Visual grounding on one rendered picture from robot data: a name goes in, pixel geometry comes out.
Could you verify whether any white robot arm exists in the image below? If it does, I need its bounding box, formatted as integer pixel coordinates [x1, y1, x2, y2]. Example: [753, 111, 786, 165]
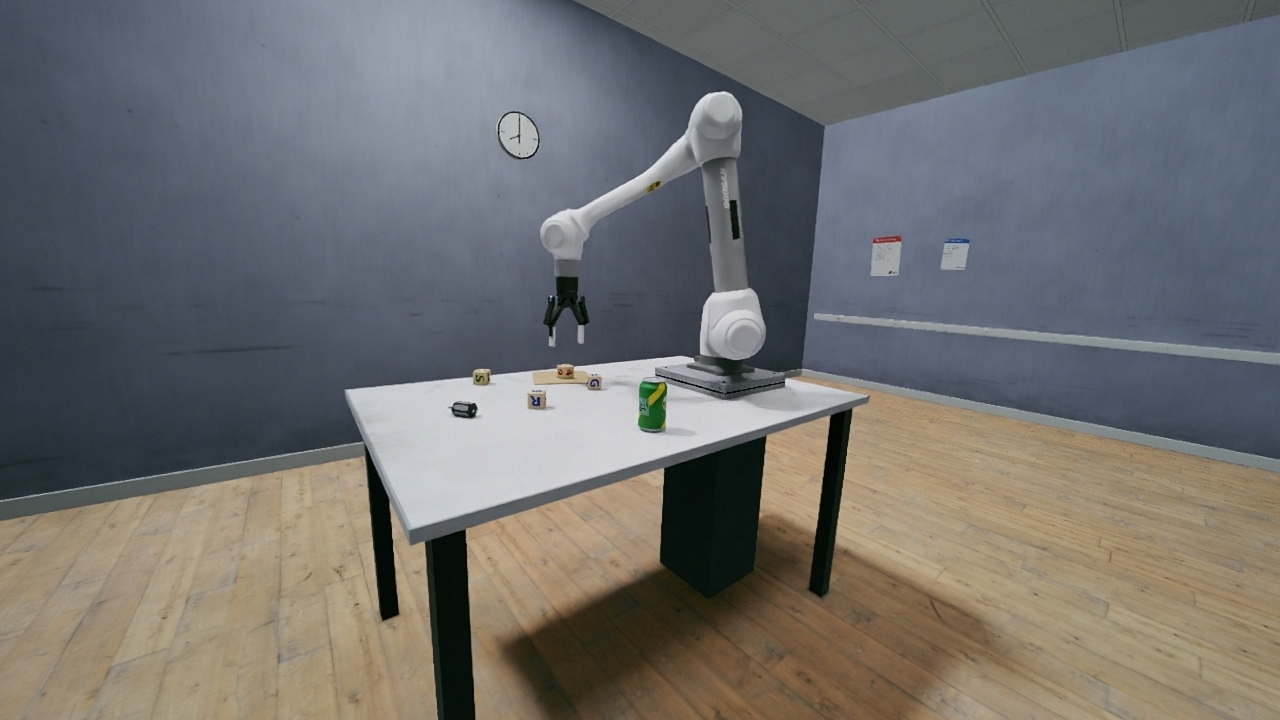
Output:
[540, 92, 765, 375]

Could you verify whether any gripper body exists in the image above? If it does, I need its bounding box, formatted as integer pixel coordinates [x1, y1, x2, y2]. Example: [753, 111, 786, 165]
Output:
[556, 277, 579, 307]

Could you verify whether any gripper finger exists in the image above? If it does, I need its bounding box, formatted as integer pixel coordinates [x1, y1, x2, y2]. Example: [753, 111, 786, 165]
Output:
[543, 296, 570, 347]
[570, 296, 589, 345]

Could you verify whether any tan flat mat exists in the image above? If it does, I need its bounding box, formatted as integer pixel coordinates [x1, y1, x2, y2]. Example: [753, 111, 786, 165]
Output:
[532, 372, 588, 386]

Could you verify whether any green and yellow drink can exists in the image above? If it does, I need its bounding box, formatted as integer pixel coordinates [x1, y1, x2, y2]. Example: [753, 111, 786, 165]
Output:
[637, 377, 668, 432]

